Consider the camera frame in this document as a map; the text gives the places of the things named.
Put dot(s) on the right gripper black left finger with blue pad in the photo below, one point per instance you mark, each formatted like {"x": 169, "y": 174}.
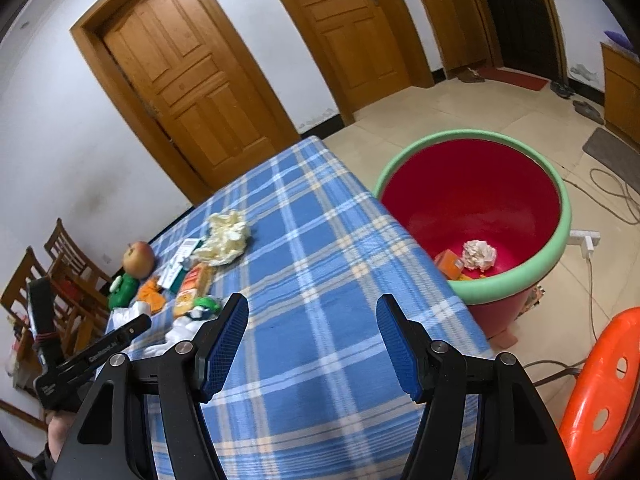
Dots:
{"x": 216, "y": 345}

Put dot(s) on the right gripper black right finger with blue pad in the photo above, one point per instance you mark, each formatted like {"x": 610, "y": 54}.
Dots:
{"x": 406, "y": 343}

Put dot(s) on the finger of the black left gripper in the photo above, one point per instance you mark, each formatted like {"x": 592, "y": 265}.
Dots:
{"x": 91, "y": 358}

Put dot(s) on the orange plastic bag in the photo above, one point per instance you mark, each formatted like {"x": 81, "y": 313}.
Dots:
{"x": 151, "y": 294}

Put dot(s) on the large cream paper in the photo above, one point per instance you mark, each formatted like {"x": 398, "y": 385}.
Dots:
{"x": 228, "y": 234}

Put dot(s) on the cream paper ball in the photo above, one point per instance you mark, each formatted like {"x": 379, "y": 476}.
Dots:
{"x": 478, "y": 255}

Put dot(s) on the person's left hand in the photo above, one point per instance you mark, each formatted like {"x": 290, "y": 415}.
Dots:
{"x": 59, "y": 424}

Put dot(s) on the green bottle cap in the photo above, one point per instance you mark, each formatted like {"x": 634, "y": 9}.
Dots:
{"x": 207, "y": 305}

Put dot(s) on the green white toy bottle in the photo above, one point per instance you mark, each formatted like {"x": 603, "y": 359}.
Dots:
{"x": 122, "y": 291}

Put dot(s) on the wooden chair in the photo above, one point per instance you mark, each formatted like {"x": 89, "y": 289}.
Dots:
{"x": 61, "y": 248}
{"x": 79, "y": 318}

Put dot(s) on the orange snack packet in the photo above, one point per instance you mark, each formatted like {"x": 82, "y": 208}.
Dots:
{"x": 196, "y": 284}

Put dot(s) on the white teal medicine box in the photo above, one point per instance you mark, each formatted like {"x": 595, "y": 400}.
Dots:
{"x": 179, "y": 265}

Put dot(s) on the red apple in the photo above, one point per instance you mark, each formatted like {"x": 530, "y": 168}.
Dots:
{"x": 138, "y": 261}

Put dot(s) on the blue plaid tablecloth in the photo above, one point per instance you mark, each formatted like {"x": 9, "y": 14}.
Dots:
{"x": 312, "y": 393}

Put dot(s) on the red bucket green rim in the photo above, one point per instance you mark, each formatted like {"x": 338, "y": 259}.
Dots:
{"x": 455, "y": 186}

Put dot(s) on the orange plastic stool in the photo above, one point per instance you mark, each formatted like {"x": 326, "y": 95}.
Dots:
{"x": 600, "y": 425}

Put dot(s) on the white power strip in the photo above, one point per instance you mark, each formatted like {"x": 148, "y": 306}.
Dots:
{"x": 586, "y": 240}

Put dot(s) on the dark shoe by door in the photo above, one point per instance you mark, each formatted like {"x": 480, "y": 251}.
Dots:
{"x": 469, "y": 76}

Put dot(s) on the grey floor mat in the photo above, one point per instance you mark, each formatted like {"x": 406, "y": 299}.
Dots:
{"x": 617, "y": 155}

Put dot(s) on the red door mat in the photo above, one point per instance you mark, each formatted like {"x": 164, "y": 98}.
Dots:
{"x": 519, "y": 80}

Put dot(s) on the dark slipper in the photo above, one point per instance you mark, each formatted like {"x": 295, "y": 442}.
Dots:
{"x": 588, "y": 111}

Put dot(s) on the left wooden door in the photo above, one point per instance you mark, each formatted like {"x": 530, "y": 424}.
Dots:
{"x": 184, "y": 81}

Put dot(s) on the wooden door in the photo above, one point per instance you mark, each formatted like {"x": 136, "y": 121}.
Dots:
{"x": 184, "y": 81}
{"x": 365, "y": 49}

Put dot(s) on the small wooden cabinet panel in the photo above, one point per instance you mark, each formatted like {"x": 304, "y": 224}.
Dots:
{"x": 459, "y": 34}

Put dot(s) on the middle wooden door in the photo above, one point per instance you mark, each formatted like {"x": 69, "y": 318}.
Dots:
{"x": 365, "y": 49}

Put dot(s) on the wooden sideboard cabinet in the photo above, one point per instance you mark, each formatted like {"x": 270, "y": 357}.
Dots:
{"x": 622, "y": 92}

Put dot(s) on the purple object on cabinet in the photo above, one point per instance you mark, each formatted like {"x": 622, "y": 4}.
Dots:
{"x": 620, "y": 39}

